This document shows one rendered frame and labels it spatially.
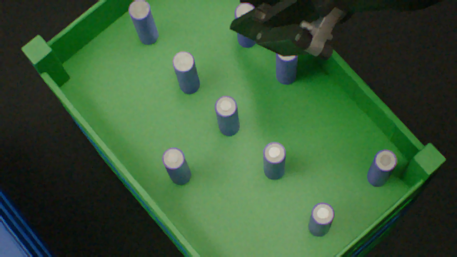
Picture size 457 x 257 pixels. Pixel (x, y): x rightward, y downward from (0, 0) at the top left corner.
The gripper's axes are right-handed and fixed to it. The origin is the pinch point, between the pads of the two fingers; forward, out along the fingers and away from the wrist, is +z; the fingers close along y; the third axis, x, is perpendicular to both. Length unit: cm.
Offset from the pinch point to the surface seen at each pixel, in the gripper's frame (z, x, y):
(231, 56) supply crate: 8.7, 1.1, 2.1
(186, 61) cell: 3.8, -3.8, 5.7
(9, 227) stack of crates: 25.7, -9.3, 22.5
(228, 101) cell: 2.0, 0.3, 7.7
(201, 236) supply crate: 7.4, 3.8, 18.2
